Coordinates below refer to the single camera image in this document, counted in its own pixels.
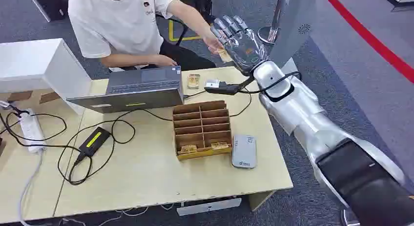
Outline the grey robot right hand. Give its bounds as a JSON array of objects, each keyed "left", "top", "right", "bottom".
[{"left": 209, "top": 15, "right": 269, "bottom": 77}]

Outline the person's left hand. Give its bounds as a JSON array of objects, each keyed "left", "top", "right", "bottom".
[{"left": 203, "top": 31, "right": 227, "bottom": 55}]

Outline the person's right hand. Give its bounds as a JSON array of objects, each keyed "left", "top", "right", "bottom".
[{"left": 152, "top": 54, "right": 178, "bottom": 68}]

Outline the yellow printed card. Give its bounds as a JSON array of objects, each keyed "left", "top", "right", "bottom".
[{"left": 217, "top": 49, "right": 233, "bottom": 63}]

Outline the black chair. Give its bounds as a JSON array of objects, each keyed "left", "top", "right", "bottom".
[{"left": 155, "top": 0, "right": 214, "bottom": 47}]

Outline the grey laptop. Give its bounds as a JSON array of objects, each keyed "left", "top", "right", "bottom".
[{"left": 66, "top": 66, "right": 185, "bottom": 115}]

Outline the grey panel with speaker grille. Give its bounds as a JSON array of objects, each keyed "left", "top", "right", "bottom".
[{"left": 268, "top": 0, "right": 317, "bottom": 68}]

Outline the person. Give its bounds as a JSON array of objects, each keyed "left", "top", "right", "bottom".
[{"left": 67, "top": 0, "right": 227, "bottom": 73}]

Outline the wooden card box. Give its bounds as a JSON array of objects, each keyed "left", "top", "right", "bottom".
[{"left": 172, "top": 100, "right": 233, "bottom": 161}]

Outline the yellow card stack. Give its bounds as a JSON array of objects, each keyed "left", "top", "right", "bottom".
[
  {"left": 210, "top": 141, "right": 231, "bottom": 150},
  {"left": 178, "top": 144, "right": 198, "bottom": 155}
]

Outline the grey flat card reader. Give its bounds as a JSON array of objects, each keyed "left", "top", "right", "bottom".
[{"left": 231, "top": 135, "right": 258, "bottom": 169}]

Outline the black laptop power brick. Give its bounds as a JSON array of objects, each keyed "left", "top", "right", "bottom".
[{"left": 77, "top": 126, "right": 111, "bottom": 157}]

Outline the brown tape patch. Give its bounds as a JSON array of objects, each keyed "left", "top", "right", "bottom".
[
  {"left": 39, "top": 92, "right": 62, "bottom": 105},
  {"left": 7, "top": 91, "right": 34, "bottom": 103}
]

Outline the white box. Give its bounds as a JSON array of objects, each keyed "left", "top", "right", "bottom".
[{"left": 0, "top": 38, "right": 92, "bottom": 115}]

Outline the white power strip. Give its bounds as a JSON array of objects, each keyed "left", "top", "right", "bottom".
[{"left": 19, "top": 108, "right": 46, "bottom": 153}]

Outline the black power plug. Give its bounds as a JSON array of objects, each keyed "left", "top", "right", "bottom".
[{"left": 11, "top": 106, "right": 30, "bottom": 117}]

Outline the chrome stanchion post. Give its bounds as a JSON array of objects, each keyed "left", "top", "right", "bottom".
[{"left": 257, "top": 0, "right": 290, "bottom": 45}]

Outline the black cable adapter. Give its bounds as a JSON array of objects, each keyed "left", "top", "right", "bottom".
[{"left": 204, "top": 82, "right": 242, "bottom": 96}]

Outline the thin black cable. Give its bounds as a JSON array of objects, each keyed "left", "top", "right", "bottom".
[{"left": 183, "top": 87, "right": 253, "bottom": 118}]

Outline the black laptop charger cable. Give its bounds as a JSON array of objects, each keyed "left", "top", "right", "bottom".
[{"left": 57, "top": 108, "right": 174, "bottom": 185}]

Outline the black mains cable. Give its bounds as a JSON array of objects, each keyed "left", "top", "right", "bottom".
[{"left": 0, "top": 110, "right": 82, "bottom": 154}]

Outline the black cabinet with white frame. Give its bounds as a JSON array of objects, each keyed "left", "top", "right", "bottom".
[{"left": 25, "top": 0, "right": 73, "bottom": 23}]

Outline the white bracket under desk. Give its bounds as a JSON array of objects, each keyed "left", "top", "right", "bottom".
[{"left": 176, "top": 198, "right": 243, "bottom": 217}]

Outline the thin white cable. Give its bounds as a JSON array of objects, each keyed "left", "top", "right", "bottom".
[{"left": 61, "top": 203, "right": 175, "bottom": 226}]

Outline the white power cable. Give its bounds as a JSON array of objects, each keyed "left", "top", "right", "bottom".
[{"left": 18, "top": 149, "right": 44, "bottom": 226}]

